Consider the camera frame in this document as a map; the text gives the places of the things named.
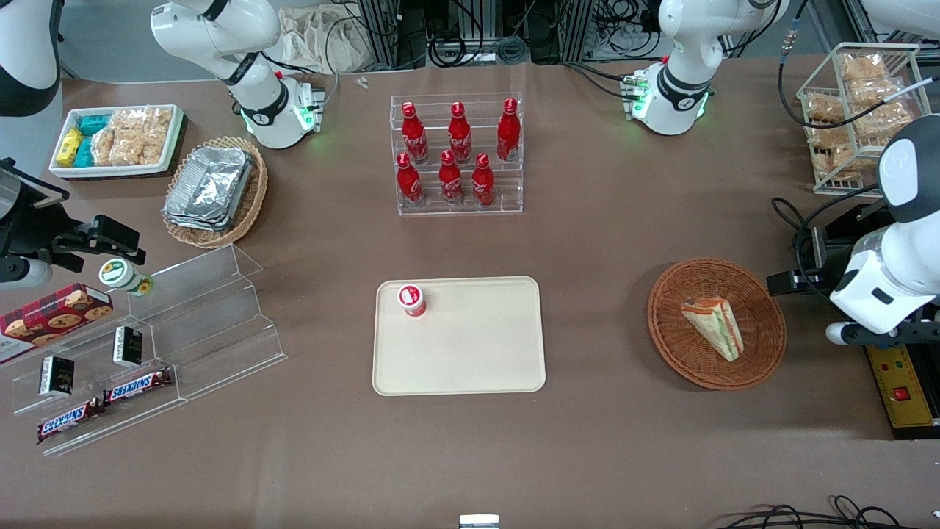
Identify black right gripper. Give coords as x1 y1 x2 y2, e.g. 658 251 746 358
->
0 160 146 266

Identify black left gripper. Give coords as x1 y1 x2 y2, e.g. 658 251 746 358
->
767 265 839 297

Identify triangular sandwich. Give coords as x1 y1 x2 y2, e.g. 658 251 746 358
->
680 296 745 364

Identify white rectangular snack tray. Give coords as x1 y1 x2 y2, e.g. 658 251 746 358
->
48 104 185 180

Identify round brown wicker basket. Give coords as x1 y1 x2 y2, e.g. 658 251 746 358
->
647 257 788 391

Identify oval light wicker basket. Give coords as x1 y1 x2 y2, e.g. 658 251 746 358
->
161 136 270 250

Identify beige plastic tray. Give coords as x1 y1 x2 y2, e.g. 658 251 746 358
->
372 276 547 397

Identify cup with green white lid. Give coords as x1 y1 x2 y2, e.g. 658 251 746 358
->
98 258 156 298

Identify aluminium foil container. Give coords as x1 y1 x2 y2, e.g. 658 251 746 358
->
167 145 255 223
162 197 237 234

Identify red tartan cookie box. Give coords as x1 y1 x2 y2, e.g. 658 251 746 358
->
0 283 115 365

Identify small black box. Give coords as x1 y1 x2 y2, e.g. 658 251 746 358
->
37 355 76 399
112 325 145 369

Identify small yellow box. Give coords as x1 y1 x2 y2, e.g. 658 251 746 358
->
57 128 84 167

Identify clear acrylic step shelf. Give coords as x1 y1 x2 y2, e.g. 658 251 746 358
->
0 243 289 458

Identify fried snack bag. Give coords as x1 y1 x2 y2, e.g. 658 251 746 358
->
805 93 847 124
814 145 875 181
839 53 889 82
852 103 914 140
848 77 906 108
805 121 853 151

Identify snickers bar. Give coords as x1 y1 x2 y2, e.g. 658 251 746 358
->
36 397 106 445
102 367 175 407

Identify black appliance with yellow panel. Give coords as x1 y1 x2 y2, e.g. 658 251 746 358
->
797 198 940 442

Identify white cloth bag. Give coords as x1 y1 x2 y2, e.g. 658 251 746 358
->
278 6 372 76

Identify red cola bottle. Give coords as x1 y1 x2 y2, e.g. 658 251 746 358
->
447 101 474 165
438 150 466 206
471 153 496 208
496 98 522 163
400 101 430 165
395 153 425 207

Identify clear acrylic bottle rack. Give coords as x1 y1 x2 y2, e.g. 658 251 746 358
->
389 92 524 217

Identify red cup with white lid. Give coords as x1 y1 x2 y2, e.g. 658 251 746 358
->
397 283 428 318

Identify black appliance power cable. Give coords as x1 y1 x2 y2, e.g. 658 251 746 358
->
770 196 820 284

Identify white wire rack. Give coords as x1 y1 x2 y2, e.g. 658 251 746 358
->
796 42 923 196

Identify black cables on floor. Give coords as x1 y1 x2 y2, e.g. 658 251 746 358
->
716 495 922 529

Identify aluminium frame post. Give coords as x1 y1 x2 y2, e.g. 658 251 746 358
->
837 0 883 46

